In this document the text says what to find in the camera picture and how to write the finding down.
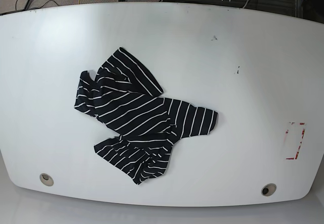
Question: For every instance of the navy white striped t-shirt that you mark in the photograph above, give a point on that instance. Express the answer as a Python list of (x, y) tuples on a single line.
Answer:
[(128, 100)]

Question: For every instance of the red tape corner marking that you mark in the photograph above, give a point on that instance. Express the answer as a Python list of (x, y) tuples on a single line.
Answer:
[(293, 140)]

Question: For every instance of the right table cable grommet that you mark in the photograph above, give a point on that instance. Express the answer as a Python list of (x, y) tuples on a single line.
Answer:
[(268, 190)]

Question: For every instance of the table cable grommet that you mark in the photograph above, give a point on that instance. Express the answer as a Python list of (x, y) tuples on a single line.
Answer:
[(268, 190), (46, 179)]

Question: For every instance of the left table cable grommet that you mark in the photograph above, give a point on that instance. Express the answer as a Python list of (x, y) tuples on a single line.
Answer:
[(46, 179)]

